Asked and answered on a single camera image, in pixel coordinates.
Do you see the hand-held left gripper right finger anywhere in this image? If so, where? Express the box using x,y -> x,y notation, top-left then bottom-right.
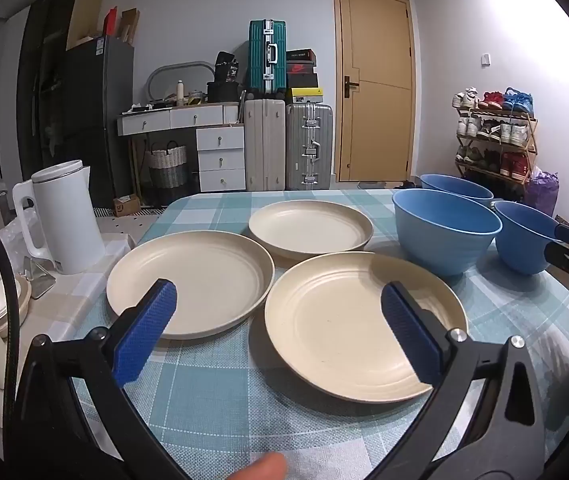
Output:
369,281 -> 547,480

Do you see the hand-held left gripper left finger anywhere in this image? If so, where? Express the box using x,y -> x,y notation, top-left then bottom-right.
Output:
7,279 -> 188,480

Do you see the cream plate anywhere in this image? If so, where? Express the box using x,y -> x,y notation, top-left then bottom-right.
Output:
264,251 -> 469,404
106,230 -> 276,339
248,200 -> 375,261

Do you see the person's left hand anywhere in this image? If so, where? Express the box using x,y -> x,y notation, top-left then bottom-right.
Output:
224,452 -> 289,480

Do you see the purple plastic bag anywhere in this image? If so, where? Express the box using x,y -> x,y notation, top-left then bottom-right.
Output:
527,170 -> 560,217

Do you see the beige checked cloth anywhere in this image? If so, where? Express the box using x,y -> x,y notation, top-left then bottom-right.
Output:
0,220 -> 135,441

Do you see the wooden shoe rack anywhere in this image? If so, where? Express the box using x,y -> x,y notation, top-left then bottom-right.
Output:
454,105 -> 538,183

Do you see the metal stand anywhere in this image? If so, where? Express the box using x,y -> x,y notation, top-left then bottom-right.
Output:
23,256 -> 58,300

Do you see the black and white patterned rug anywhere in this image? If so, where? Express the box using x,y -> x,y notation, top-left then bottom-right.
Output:
93,205 -> 165,218

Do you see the small printed cardboard box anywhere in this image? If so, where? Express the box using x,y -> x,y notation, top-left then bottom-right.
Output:
112,195 -> 141,217

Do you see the shoe rack with shoes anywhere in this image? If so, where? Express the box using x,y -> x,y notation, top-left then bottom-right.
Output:
451,86 -> 536,181

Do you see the white electric kettle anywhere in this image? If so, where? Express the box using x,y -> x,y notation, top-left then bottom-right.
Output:
12,159 -> 106,276

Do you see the clear plastic bag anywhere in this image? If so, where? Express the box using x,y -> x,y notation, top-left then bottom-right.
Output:
0,207 -> 38,286

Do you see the white and grey basket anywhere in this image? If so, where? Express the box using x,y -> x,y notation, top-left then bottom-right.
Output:
147,141 -> 188,188

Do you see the white desk with drawers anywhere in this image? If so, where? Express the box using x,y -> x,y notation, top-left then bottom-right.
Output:
117,102 -> 246,193

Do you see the wooden door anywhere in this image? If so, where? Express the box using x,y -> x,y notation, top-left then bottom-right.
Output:
333,0 -> 417,183

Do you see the silver suitcase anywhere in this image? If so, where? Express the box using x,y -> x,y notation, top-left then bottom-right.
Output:
285,103 -> 334,191

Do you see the dark grey fridge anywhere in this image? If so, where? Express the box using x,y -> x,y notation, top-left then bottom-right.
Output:
62,35 -> 135,211

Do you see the beige suitcase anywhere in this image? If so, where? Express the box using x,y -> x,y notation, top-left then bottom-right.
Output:
243,98 -> 286,192

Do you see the black storage box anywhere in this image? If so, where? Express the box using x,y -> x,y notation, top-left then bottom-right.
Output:
207,81 -> 244,103

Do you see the oval mirror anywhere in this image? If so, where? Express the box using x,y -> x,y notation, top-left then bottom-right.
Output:
145,61 -> 215,106

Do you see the yellow and black shoebox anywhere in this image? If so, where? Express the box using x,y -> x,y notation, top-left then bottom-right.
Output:
289,86 -> 324,106

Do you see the black tall cabinet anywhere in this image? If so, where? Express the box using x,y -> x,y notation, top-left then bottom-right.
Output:
17,0 -> 85,183

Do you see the black pouch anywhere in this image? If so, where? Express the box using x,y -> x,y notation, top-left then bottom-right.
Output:
213,51 -> 242,83

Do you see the teal suitcase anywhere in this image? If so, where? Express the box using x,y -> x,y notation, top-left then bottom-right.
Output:
248,20 -> 287,98

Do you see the small open cardboard box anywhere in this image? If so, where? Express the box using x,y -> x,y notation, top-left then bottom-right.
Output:
121,8 -> 141,46

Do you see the flat cardboard sheet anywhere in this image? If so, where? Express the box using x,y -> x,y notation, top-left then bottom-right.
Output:
66,0 -> 106,51

